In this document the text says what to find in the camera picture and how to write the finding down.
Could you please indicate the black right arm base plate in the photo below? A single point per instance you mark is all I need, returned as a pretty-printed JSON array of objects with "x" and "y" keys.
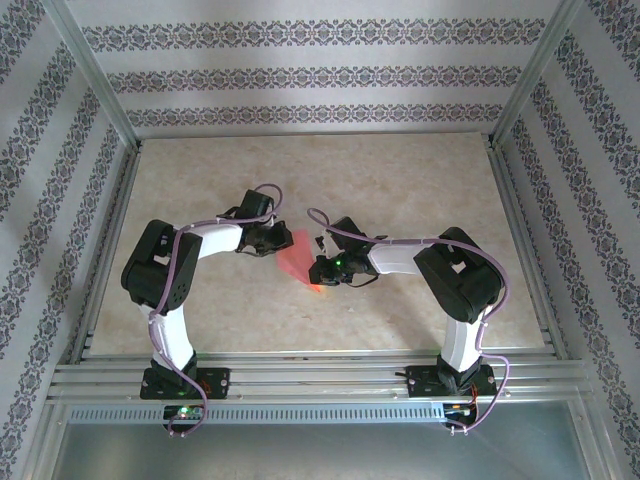
[{"x": 422, "y": 382}]

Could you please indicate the left controller board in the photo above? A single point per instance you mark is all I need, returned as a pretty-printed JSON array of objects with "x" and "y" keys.
[{"x": 184, "y": 412}]

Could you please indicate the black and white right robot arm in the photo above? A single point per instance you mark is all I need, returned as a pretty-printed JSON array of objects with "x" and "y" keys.
[{"x": 460, "y": 280}]

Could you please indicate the controller board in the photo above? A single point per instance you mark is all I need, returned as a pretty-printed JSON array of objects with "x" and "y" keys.
[
  {"x": 460, "y": 411},
  {"x": 184, "y": 412}
]

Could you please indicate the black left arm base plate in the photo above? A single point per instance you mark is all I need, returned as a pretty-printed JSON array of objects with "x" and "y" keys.
[{"x": 215, "y": 384}]

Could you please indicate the pink paper sheet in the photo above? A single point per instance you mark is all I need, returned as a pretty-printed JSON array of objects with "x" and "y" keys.
[{"x": 300, "y": 255}]

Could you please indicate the right controller board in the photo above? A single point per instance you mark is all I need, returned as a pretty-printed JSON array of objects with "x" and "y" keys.
[{"x": 460, "y": 411}]

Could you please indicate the aluminium frame post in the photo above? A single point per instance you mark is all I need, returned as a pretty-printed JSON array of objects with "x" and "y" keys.
[
  {"x": 94, "y": 70},
  {"x": 536, "y": 70}
]

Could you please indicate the aluminium side rail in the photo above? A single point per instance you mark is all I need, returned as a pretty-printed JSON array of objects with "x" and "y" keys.
[
  {"x": 119, "y": 200},
  {"x": 512, "y": 200}
]

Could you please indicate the aluminium frame rail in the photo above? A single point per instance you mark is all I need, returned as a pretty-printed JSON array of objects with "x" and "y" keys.
[{"x": 310, "y": 375}]

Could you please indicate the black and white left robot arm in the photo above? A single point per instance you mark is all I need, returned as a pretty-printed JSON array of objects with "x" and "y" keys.
[{"x": 160, "y": 270}]

